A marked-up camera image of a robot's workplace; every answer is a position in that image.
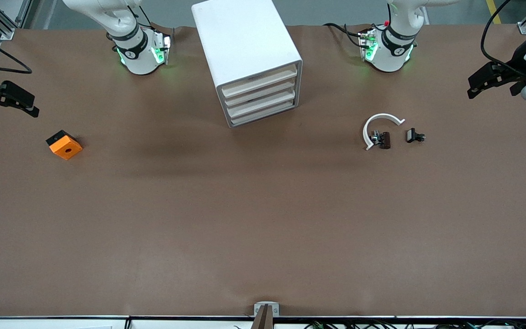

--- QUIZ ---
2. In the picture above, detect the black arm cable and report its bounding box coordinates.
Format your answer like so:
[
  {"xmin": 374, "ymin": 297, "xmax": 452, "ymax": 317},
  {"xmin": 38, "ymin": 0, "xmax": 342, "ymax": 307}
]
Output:
[
  {"xmin": 481, "ymin": 0, "xmax": 526, "ymax": 78},
  {"xmin": 0, "ymin": 28, "xmax": 33, "ymax": 74}
]

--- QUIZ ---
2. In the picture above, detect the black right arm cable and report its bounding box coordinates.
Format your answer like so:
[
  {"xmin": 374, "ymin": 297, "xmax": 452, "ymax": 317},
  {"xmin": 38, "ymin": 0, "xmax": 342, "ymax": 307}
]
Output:
[{"xmin": 0, "ymin": 28, "xmax": 33, "ymax": 74}]

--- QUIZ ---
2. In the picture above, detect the grey table edge bracket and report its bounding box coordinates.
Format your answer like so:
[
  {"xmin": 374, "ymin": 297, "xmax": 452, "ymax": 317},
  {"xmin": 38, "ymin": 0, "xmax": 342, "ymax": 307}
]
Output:
[{"xmin": 250, "ymin": 305, "xmax": 275, "ymax": 329}]

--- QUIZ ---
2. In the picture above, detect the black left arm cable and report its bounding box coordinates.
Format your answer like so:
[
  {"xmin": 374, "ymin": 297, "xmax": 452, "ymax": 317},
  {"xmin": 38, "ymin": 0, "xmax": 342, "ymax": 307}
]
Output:
[{"xmin": 481, "ymin": 0, "xmax": 526, "ymax": 78}]

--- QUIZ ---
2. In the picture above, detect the black base cable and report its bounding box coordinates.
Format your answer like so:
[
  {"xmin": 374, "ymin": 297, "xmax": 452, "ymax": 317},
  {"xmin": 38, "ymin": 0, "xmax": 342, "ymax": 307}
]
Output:
[{"xmin": 323, "ymin": 22, "xmax": 365, "ymax": 48}]

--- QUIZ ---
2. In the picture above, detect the white table frame rail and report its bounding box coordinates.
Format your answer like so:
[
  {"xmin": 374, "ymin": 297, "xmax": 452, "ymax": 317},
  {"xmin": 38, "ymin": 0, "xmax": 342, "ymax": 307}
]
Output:
[{"xmin": 0, "ymin": 315, "xmax": 526, "ymax": 329}]

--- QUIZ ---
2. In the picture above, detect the black cable bundle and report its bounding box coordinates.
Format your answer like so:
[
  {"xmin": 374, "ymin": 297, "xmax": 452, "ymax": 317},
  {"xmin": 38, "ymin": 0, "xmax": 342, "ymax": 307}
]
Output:
[{"xmin": 304, "ymin": 320, "xmax": 526, "ymax": 329}]

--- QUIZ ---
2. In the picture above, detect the orange square block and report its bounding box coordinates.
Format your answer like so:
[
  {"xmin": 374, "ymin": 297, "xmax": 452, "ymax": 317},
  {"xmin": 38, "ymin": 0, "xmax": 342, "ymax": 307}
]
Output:
[{"xmin": 46, "ymin": 130, "xmax": 84, "ymax": 161}]

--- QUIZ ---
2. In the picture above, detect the grey mount bracket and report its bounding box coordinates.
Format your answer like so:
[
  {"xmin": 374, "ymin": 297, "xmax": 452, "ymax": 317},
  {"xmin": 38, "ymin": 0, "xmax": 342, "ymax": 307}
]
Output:
[{"xmin": 254, "ymin": 302, "xmax": 280, "ymax": 317}]

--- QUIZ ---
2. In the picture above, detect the white curved clamp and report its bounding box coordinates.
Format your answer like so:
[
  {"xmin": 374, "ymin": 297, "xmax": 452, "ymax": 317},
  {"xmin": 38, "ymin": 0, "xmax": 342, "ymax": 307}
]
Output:
[{"xmin": 363, "ymin": 113, "xmax": 406, "ymax": 151}]

